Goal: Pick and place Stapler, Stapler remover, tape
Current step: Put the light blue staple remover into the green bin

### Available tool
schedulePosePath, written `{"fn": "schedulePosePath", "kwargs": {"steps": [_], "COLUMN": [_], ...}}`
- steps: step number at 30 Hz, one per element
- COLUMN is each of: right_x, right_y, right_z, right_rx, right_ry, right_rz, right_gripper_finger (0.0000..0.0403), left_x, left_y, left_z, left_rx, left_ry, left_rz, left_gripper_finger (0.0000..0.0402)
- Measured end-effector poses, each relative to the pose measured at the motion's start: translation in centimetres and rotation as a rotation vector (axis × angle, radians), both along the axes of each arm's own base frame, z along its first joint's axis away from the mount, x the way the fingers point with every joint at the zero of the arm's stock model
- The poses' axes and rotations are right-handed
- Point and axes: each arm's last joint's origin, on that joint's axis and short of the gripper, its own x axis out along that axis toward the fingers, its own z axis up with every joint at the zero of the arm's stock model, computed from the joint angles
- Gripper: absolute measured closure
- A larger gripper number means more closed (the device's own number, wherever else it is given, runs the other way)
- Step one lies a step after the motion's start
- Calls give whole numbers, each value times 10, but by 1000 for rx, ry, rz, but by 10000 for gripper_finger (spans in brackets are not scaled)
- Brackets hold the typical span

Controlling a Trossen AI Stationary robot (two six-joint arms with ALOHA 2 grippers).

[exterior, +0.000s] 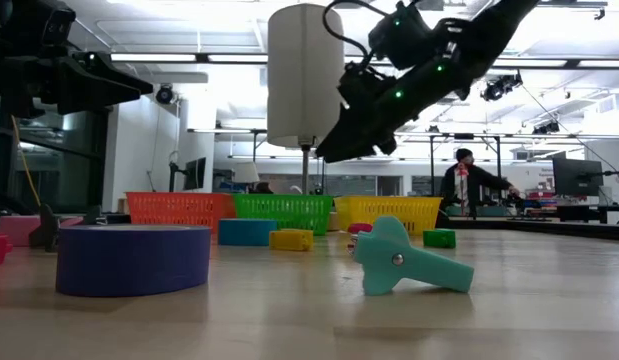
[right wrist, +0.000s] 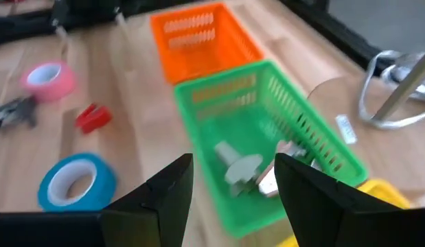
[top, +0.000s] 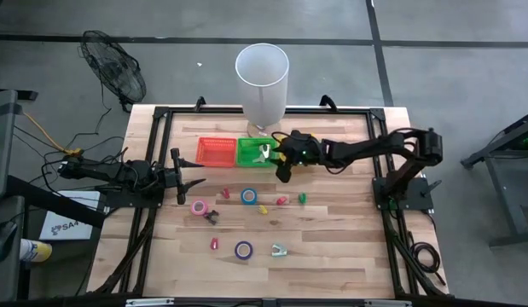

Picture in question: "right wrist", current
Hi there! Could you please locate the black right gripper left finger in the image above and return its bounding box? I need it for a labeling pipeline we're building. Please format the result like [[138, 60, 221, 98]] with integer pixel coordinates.
[[101, 152, 195, 247]]

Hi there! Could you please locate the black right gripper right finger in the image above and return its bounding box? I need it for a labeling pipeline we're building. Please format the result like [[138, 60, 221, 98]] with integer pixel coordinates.
[[274, 152, 408, 247]]

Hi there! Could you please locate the pink silver staple remover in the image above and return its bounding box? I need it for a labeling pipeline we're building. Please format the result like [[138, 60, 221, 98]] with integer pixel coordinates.
[[256, 139, 316, 200]]

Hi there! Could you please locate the teal staple remover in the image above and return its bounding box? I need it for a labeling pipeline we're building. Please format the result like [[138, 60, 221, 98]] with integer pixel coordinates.
[[214, 140, 264, 198]]

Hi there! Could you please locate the pink tape roll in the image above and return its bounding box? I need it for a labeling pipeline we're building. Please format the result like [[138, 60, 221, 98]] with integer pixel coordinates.
[[19, 60, 77, 103]]

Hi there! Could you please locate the light blue tape roll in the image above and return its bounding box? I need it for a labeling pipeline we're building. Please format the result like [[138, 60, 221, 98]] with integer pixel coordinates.
[[37, 152, 119, 212]]

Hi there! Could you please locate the red mini stapler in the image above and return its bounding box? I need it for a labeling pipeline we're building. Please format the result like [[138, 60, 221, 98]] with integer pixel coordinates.
[[74, 102, 113, 134]]

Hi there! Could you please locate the yellow plastic basket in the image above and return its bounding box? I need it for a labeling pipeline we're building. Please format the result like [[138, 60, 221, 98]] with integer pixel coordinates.
[[275, 178, 412, 247]]

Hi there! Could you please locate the white paper label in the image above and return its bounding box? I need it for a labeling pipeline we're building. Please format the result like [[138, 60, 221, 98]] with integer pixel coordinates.
[[335, 114, 358, 145]]

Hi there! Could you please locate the green plastic basket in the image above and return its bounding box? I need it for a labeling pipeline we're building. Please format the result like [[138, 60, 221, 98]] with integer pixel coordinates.
[[173, 60, 369, 239]]

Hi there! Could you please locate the orange plastic basket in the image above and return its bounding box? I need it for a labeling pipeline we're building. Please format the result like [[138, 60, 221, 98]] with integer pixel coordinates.
[[150, 1, 264, 86]]

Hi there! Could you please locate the white lamp cord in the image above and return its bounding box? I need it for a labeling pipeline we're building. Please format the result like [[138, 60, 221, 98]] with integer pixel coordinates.
[[358, 49, 425, 130]]

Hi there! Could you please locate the black aluminium rig frame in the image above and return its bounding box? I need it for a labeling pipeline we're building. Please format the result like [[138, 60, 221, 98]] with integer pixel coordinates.
[[0, 0, 388, 71]]

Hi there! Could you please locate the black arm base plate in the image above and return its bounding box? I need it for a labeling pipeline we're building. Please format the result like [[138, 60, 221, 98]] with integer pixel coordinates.
[[50, 0, 130, 35]]

